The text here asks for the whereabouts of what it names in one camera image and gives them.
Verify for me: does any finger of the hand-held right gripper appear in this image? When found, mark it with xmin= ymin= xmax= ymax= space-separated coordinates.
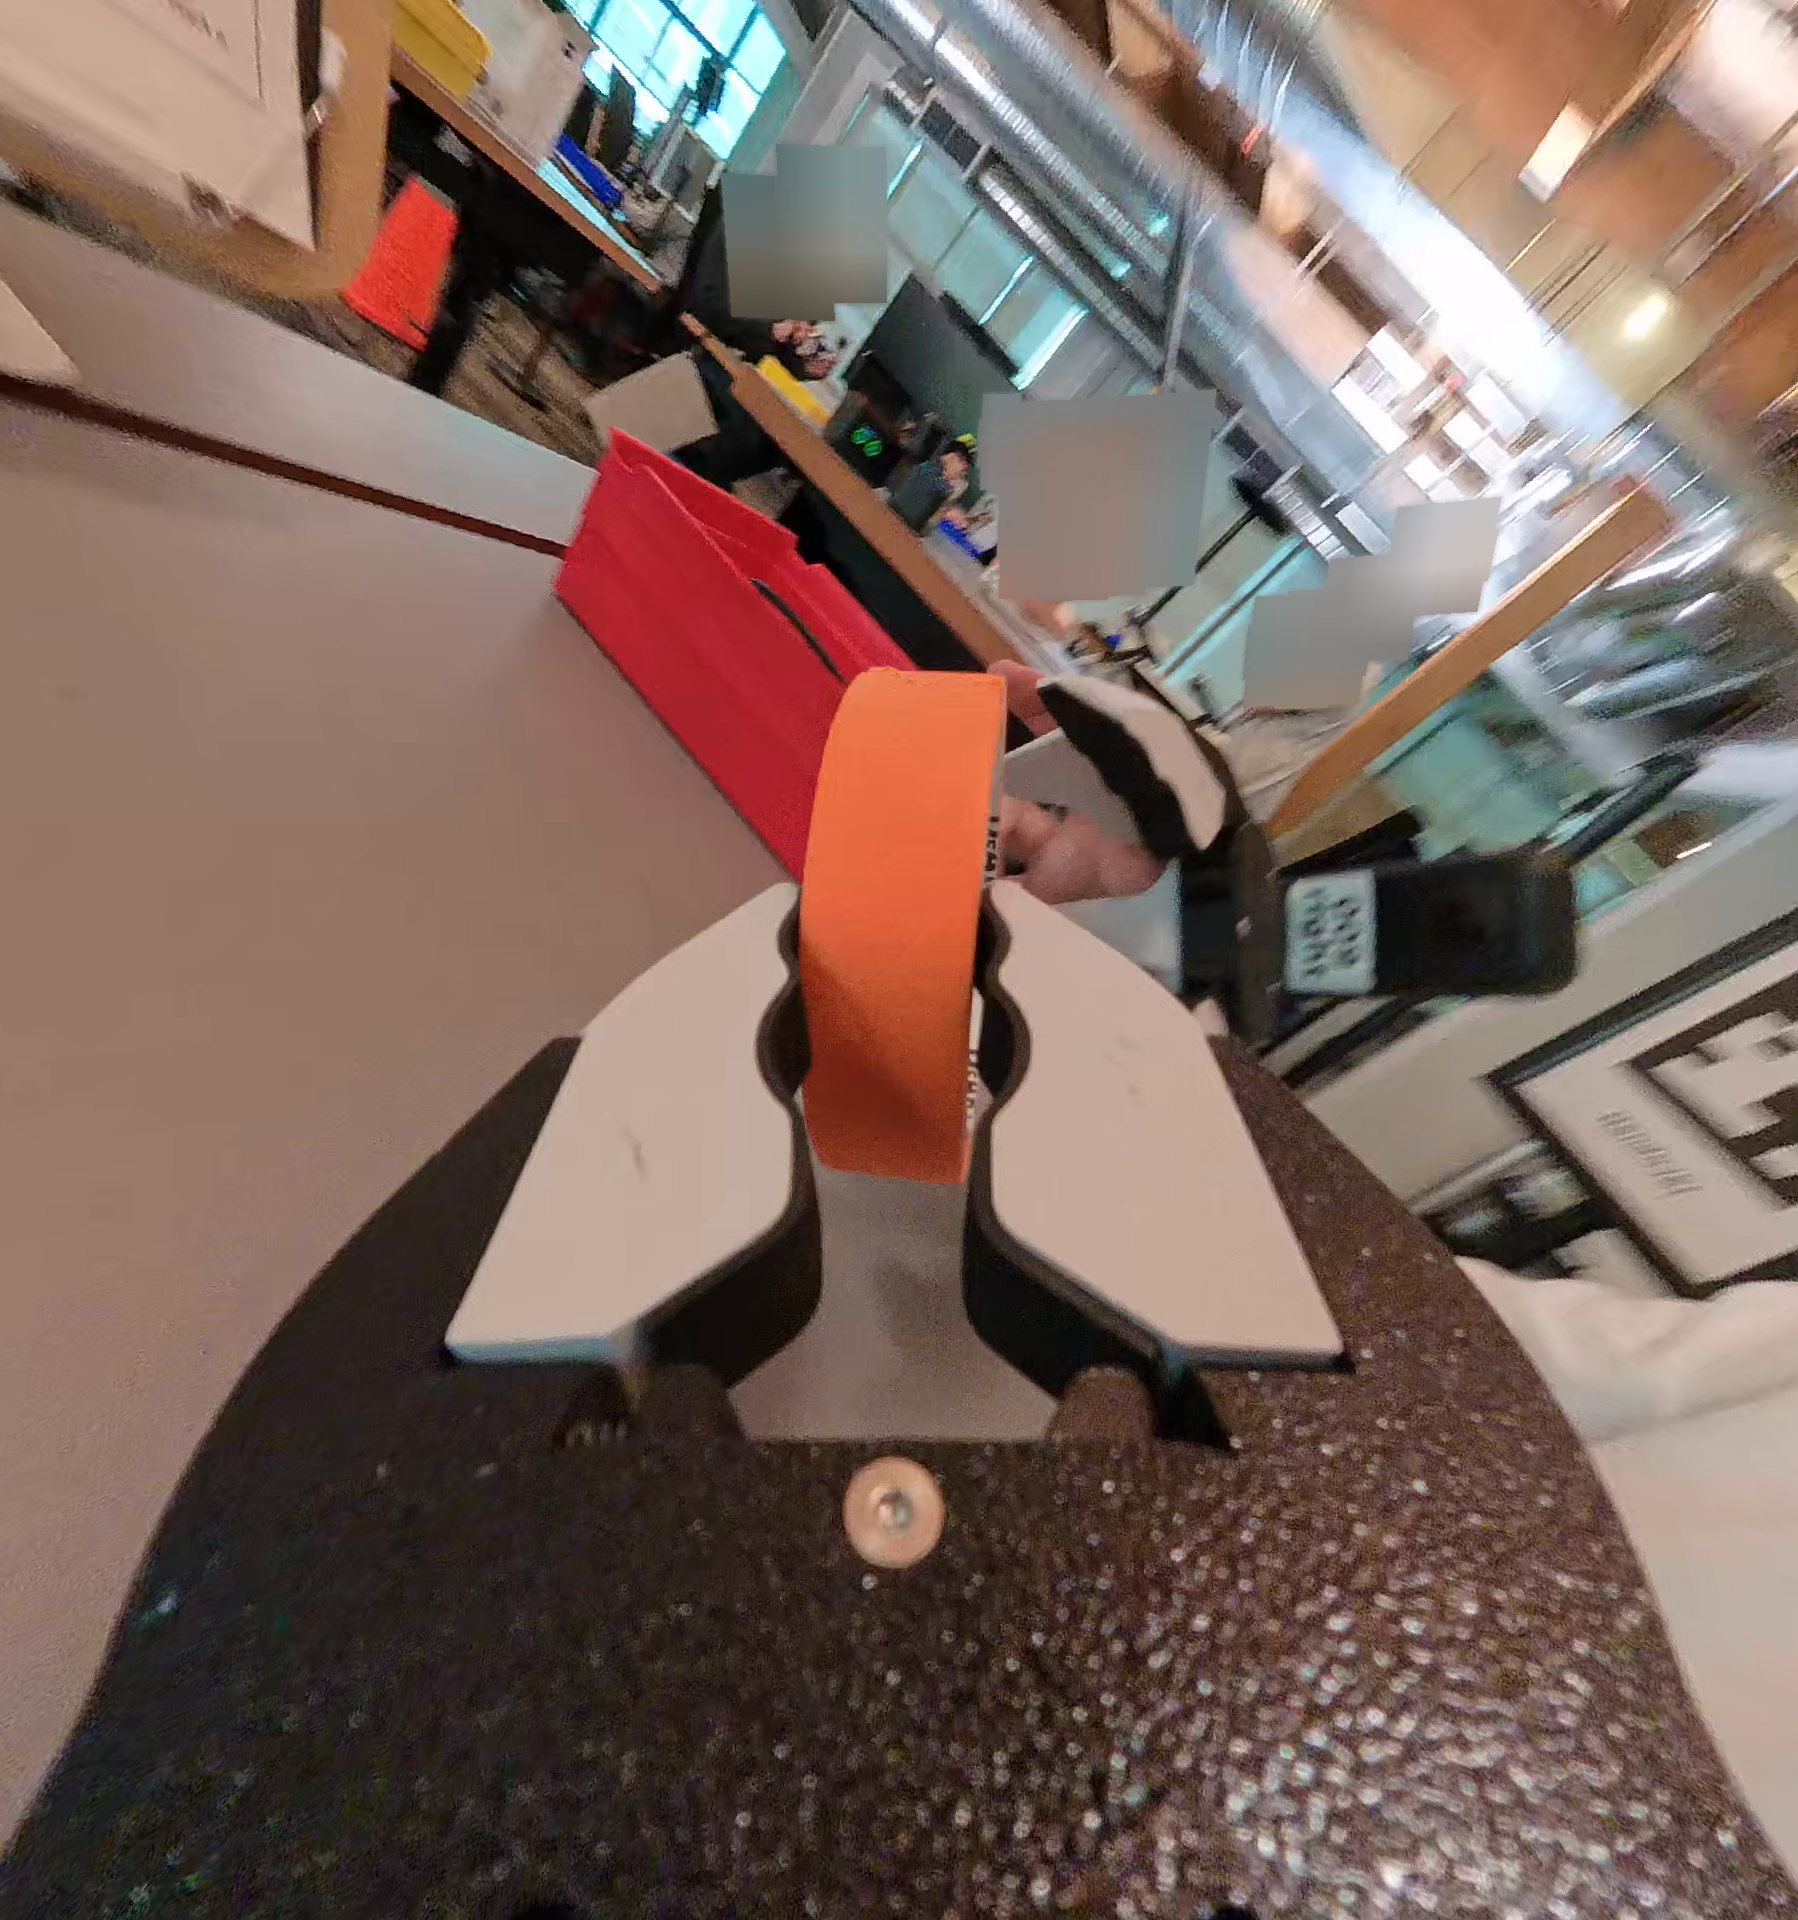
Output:
xmin=1035 ymin=667 xmax=1241 ymax=873
xmin=996 ymin=730 xmax=1142 ymax=823

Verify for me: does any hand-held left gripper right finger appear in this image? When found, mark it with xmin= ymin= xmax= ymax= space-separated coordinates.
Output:
xmin=968 ymin=880 xmax=1352 ymax=1413

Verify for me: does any silver ventilation duct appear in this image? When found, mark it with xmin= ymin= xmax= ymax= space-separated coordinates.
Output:
xmin=840 ymin=0 xmax=1383 ymax=393

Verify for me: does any red plastic bin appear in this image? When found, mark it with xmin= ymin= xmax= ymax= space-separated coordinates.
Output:
xmin=555 ymin=431 xmax=920 ymax=883

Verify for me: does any stack of yellow bins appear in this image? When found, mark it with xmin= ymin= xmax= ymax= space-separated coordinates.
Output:
xmin=390 ymin=0 xmax=501 ymax=97

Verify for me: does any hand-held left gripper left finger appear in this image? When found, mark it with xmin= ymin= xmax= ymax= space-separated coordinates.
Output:
xmin=445 ymin=880 xmax=832 ymax=1413

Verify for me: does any framed marker sign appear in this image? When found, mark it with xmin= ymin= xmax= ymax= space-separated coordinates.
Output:
xmin=1485 ymin=887 xmax=1798 ymax=1303

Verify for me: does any wooden diagonal post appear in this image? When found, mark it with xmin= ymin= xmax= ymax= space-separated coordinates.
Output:
xmin=1261 ymin=481 xmax=1685 ymax=861

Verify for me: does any person's right hand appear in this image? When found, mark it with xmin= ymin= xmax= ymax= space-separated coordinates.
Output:
xmin=1004 ymin=660 xmax=1173 ymax=907

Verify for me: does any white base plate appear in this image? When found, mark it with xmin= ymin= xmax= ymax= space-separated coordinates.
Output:
xmin=0 ymin=211 xmax=80 ymax=391

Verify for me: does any orange tape roll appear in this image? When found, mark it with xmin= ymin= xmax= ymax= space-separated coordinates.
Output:
xmin=794 ymin=671 xmax=1012 ymax=1189

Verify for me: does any black monitor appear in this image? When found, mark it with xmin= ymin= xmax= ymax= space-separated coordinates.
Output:
xmin=840 ymin=270 xmax=1024 ymax=452

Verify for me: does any printed instruction sheet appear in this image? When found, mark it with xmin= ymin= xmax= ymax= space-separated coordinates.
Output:
xmin=0 ymin=0 xmax=321 ymax=246

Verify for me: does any orange traffic cone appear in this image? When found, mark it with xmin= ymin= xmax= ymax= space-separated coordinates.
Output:
xmin=345 ymin=174 xmax=460 ymax=360

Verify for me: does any person's white shirt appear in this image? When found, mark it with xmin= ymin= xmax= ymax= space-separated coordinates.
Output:
xmin=1454 ymin=1261 xmax=1798 ymax=1920

